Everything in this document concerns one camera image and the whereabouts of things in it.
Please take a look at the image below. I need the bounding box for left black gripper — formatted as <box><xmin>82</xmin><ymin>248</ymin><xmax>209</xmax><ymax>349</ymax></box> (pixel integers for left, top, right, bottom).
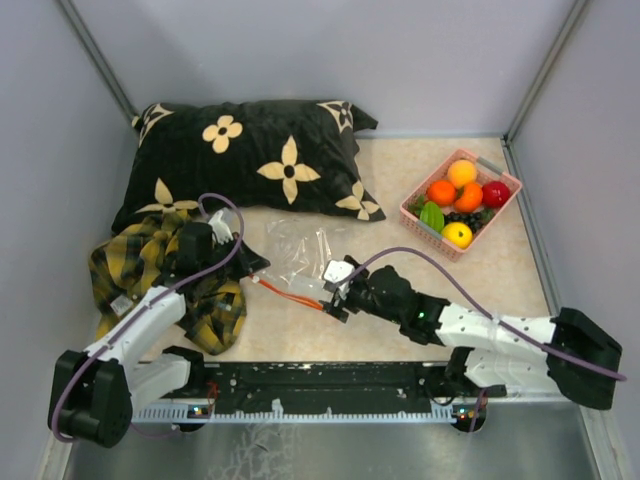
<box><xmin>201</xmin><ymin>231</ymin><xmax>271</xmax><ymax>281</ymax></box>

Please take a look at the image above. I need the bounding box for clear zip top bag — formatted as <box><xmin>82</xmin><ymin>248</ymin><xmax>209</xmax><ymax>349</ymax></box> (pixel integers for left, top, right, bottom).
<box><xmin>245</xmin><ymin>218</ymin><xmax>348</xmax><ymax>311</ymax></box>

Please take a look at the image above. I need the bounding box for green leaf fruit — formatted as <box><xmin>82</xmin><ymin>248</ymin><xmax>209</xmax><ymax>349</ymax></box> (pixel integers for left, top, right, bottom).
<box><xmin>419</xmin><ymin>201</ymin><xmax>445</xmax><ymax>233</ymax></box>

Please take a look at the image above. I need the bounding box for yellow lemon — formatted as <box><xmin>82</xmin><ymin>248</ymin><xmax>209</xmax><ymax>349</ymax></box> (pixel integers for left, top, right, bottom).
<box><xmin>441</xmin><ymin>222</ymin><xmax>474</xmax><ymax>249</ymax></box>

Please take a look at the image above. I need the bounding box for orange tangerine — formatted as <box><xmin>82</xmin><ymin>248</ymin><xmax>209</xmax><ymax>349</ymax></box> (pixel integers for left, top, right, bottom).
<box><xmin>453</xmin><ymin>182</ymin><xmax>483</xmax><ymax>213</ymax></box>
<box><xmin>426</xmin><ymin>180</ymin><xmax>457</xmax><ymax>207</ymax></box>

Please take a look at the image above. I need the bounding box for dark grape bunch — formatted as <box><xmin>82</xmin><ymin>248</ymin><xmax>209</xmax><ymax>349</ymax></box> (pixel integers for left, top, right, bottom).
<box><xmin>444</xmin><ymin>211</ymin><xmax>487</xmax><ymax>234</ymax></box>

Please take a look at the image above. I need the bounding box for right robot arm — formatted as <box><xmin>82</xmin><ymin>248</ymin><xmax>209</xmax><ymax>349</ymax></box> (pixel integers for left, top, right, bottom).
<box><xmin>323</xmin><ymin>257</ymin><xmax>622</xmax><ymax>410</ymax></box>

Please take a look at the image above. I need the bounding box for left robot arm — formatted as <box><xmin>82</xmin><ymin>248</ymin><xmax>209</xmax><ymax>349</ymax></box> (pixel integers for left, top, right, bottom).
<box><xmin>49</xmin><ymin>222</ymin><xmax>270</xmax><ymax>448</ymax></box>

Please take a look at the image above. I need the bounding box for yellow plaid shirt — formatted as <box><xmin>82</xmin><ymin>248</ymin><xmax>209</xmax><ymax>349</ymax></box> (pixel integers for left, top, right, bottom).
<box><xmin>88</xmin><ymin>210</ymin><xmax>247</xmax><ymax>355</ymax></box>

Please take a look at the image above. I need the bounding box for black floral pillow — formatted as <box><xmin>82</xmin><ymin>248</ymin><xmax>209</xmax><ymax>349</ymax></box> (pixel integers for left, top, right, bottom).
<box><xmin>111</xmin><ymin>100</ymin><xmax>386</xmax><ymax>234</ymax></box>

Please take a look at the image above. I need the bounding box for yellow-orange peach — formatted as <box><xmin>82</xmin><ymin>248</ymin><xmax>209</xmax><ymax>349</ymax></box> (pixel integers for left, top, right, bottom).
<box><xmin>447</xmin><ymin>159</ymin><xmax>478</xmax><ymax>189</ymax></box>

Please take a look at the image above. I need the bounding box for red apple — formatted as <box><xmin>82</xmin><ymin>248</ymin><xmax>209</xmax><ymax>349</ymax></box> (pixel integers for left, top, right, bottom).
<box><xmin>482</xmin><ymin>181</ymin><xmax>511</xmax><ymax>209</ymax></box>

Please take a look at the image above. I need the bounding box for pink plastic basket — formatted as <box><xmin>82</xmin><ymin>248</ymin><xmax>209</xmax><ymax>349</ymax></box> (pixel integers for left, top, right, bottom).
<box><xmin>399</xmin><ymin>149</ymin><xmax>522</xmax><ymax>262</ymax></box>

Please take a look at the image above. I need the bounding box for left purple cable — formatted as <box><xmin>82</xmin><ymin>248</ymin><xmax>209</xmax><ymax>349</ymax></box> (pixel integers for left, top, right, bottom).
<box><xmin>47</xmin><ymin>193</ymin><xmax>246</xmax><ymax>444</ymax></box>

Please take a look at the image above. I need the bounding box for purple cable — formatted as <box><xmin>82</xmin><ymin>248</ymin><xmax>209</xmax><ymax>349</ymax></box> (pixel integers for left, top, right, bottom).
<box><xmin>349</xmin><ymin>247</ymin><xmax>627</xmax><ymax>434</ymax></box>
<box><xmin>47</xmin><ymin>193</ymin><xmax>246</xmax><ymax>444</ymax></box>

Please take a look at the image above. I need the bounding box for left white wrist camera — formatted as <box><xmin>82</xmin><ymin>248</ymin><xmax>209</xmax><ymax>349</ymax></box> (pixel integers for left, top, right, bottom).
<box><xmin>207</xmin><ymin>208</ymin><xmax>235</xmax><ymax>245</ymax></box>

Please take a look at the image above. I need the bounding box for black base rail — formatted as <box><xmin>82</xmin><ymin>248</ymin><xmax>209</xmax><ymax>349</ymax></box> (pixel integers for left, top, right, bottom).
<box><xmin>163</xmin><ymin>362</ymin><xmax>480</xmax><ymax>414</ymax></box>

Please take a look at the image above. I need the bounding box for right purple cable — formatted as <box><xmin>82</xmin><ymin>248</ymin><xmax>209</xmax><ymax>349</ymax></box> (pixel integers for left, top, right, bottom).
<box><xmin>349</xmin><ymin>247</ymin><xmax>627</xmax><ymax>434</ymax></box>

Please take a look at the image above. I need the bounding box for white cable duct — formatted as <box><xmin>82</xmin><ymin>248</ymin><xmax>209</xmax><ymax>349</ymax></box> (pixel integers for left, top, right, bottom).
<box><xmin>132</xmin><ymin>402</ymin><xmax>458</xmax><ymax>425</ymax></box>

